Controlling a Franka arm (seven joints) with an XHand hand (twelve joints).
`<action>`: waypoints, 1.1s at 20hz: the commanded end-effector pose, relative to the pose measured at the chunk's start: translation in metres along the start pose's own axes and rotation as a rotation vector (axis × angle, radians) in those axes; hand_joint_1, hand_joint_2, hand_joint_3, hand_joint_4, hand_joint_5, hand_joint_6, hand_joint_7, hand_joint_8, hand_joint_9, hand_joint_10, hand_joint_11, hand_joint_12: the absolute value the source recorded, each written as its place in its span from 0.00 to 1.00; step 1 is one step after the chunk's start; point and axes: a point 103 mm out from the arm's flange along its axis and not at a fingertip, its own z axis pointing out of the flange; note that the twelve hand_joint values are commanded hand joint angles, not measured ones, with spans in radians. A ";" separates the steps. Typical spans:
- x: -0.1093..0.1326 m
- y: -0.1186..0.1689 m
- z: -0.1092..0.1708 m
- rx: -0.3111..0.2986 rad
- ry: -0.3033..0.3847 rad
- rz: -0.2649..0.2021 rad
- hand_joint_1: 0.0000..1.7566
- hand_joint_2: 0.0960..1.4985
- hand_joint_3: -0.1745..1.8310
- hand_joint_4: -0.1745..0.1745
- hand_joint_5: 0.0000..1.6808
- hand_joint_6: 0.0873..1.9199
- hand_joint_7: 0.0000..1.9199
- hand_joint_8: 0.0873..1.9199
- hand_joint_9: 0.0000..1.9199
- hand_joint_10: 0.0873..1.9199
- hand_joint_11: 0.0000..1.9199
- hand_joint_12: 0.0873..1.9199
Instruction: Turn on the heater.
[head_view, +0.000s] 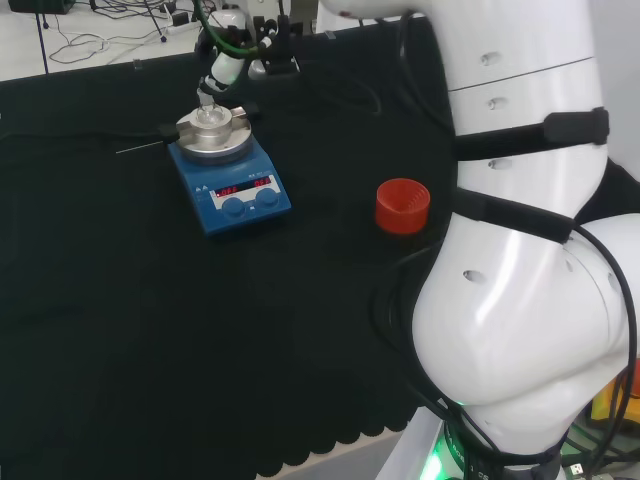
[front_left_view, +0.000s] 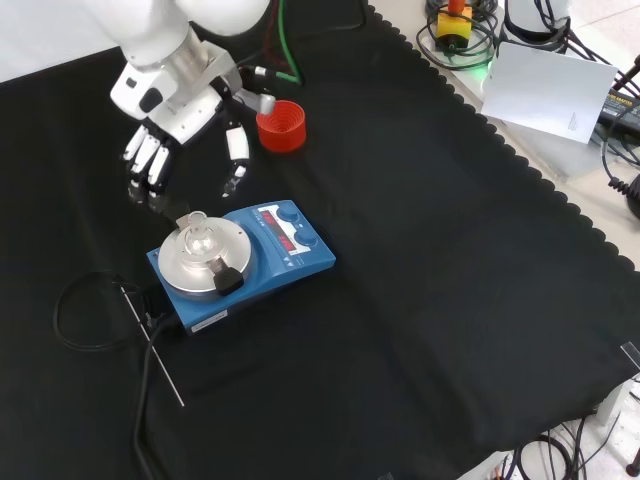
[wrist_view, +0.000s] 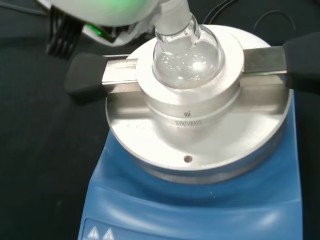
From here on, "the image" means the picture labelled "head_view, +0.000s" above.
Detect clear round-bottom glass flask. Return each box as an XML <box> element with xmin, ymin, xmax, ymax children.
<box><xmin>194</xmin><ymin>96</ymin><xmax>227</xmax><ymax>129</ymax></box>

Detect black probe cable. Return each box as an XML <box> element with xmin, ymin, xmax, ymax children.
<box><xmin>0</xmin><ymin>128</ymin><xmax>164</xmax><ymax>145</ymax></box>

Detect black tripod leg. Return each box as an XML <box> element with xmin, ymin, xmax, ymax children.
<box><xmin>143</xmin><ymin>0</ymin><xmax>169</xmax><ymax>44</ymax></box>

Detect white power strip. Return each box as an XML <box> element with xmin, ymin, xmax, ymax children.
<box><xmin>166</xmin><ymin>12</ymin><xmax>202</xmax><ymax>36</ymax></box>

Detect black bench cloth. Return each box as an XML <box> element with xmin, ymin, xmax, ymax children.
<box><xmin>0</xmin><ymin>13</ymin><xmax>640</xmax><ymax>479</ymax></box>

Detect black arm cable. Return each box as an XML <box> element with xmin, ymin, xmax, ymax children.
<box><xmin>559</xmin><ymin>219</ymin><xmax>640</xmax><ymax>480</ymax></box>

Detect green cable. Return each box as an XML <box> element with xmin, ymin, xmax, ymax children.
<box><xmin>198</xmin><ymin>0</ymin><xmax>274</xmax><ymax>57</ymax></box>

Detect yellow stop button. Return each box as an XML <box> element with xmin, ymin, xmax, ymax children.
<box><xmin>588</xmin><ymin>369</ymin><xmax>640</xmax><ymax>427</ymax></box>

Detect thin floor cables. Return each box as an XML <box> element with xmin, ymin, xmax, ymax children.
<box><xmin>47</xmin><ymin>0</ymin><xmax>169</xmax><ymax>66</ymax></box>

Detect heater with blue base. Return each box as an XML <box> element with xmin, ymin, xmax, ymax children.
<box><xmin>167</xmin><ymin>106</ymin><xmax>294</xmax><ymax>242</ymax></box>

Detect red ribbed plastic cup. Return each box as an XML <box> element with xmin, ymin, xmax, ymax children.
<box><xmin>374</xmin><ymin>177</ymin><xmax>433</xmax><ymax>237</ymax></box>

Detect black box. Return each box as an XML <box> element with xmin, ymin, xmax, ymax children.
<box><xmin>8</xmin><ymin>0</ymin><xmax>77</xmax><ymax>16</ymax></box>

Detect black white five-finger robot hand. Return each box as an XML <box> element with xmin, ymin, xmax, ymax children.
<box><xmin>194</xmin><ymin>8</ymin><xmax>251</xmax><ymax>109</ymax></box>

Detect black-headed metal probe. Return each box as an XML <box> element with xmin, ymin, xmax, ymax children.
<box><xmin>115</xmin><ymin>123</ymin><xmax>183</xmax><ymax>156</ymax></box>

